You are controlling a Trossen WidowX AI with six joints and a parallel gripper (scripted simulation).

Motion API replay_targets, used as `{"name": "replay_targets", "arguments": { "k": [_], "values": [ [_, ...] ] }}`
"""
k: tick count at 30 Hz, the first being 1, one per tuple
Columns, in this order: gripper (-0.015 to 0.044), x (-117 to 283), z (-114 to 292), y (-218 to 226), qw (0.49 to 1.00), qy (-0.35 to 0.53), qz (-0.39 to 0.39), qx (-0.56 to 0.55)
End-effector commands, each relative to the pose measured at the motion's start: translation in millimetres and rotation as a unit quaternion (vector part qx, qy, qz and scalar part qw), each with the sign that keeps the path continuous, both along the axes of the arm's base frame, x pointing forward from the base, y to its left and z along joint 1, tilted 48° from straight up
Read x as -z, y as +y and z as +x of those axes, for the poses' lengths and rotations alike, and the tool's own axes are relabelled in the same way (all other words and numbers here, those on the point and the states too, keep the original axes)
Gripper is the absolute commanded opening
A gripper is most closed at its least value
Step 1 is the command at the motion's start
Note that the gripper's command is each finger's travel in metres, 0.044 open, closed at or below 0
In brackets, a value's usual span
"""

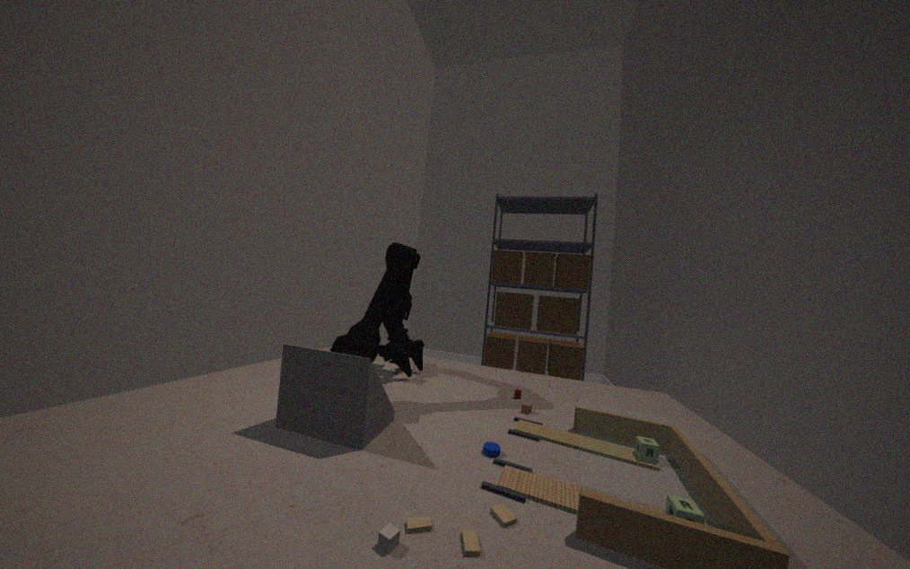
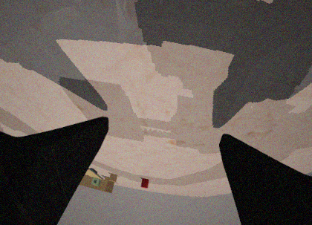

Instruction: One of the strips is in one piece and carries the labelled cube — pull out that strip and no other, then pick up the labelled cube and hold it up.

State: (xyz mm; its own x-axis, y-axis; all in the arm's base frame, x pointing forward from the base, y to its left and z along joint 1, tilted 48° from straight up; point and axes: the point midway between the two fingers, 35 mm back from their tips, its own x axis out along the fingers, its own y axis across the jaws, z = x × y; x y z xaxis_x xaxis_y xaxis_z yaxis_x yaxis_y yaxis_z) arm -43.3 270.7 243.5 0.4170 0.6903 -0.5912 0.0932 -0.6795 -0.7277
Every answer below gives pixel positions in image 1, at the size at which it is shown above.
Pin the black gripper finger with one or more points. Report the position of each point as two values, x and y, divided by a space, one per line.
403 363
417 357

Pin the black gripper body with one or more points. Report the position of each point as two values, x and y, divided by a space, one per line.
402 344

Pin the yellow crosshatched strip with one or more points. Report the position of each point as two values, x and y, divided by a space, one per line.
548 434

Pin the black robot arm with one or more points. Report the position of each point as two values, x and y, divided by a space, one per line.
390 303

